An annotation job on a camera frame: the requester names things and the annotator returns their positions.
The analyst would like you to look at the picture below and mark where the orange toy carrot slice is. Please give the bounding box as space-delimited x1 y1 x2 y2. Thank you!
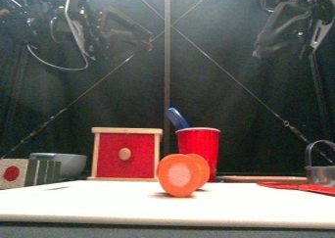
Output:
156 153 205 198
187 153 213 189

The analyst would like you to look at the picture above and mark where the red wooden drawer box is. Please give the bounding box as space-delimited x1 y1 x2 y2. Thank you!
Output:
88 126 164 182

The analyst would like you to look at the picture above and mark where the red plastic cup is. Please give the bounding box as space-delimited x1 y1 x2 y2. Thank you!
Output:
174 126 223 183

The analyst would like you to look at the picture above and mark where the grey bowl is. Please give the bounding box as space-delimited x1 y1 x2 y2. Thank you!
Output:
28 152 90 179

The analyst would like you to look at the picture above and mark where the wooden tray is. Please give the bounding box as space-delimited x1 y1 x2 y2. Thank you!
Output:
217 174 309 185

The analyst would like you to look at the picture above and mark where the green striped block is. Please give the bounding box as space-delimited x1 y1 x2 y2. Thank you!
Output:
26 159 63 187

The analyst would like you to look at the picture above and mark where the red flat plate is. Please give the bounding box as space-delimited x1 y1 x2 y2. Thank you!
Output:
255 181 335 197

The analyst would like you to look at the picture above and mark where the white block with red dot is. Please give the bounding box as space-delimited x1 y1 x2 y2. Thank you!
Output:
0 158 31 190

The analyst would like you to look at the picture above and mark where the white cutting board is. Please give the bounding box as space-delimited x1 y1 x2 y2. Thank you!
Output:
0 179 335 230

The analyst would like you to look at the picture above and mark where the white cable loop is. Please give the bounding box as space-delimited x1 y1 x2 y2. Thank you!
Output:
26 16 91 72

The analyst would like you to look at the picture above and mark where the vertical metal frame pole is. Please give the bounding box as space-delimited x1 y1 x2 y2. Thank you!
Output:
163 0 172 158

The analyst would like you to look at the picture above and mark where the blue plastic utensil handle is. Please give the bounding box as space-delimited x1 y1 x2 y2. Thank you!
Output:
166 107 191 130

